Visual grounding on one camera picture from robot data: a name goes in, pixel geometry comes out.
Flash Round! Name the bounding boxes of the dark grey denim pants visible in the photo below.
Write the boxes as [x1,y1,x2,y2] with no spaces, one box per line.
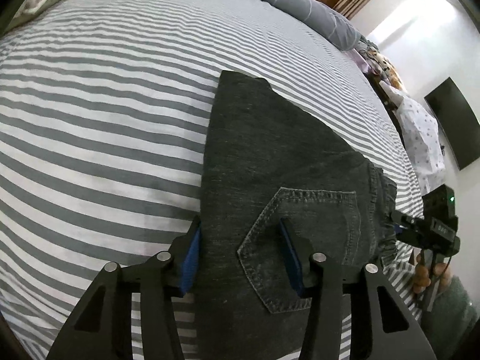
[194,71,397,359]

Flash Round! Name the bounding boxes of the right hand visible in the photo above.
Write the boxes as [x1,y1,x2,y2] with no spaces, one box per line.
[411,248,457,296]

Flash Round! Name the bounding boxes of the white dotted cloth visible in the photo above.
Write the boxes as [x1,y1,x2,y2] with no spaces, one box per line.
[380,81,446,196]

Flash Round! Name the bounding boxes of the striped grey white bedsheet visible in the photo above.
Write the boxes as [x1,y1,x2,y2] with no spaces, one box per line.
[1,0,423,359]

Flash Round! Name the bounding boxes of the floral clothes pile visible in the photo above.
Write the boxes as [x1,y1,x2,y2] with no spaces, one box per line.
[355,36,406,92]

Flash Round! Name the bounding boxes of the black wall television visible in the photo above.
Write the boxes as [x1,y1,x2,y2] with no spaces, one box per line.
[425,77,480,170]

